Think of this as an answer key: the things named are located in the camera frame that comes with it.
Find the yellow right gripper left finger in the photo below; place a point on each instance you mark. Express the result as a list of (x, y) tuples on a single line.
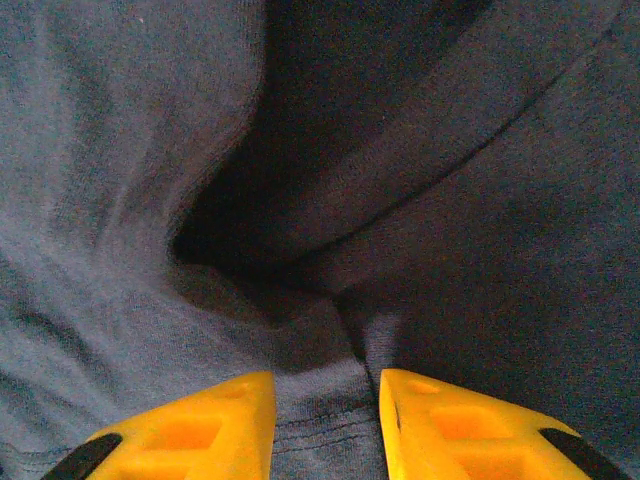
[(200, 440)]

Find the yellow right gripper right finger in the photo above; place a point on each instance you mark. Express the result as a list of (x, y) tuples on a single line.
[(450, 440)]

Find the navy blue t-shirt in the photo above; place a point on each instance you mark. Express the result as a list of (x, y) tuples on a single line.
[(450, 200)]

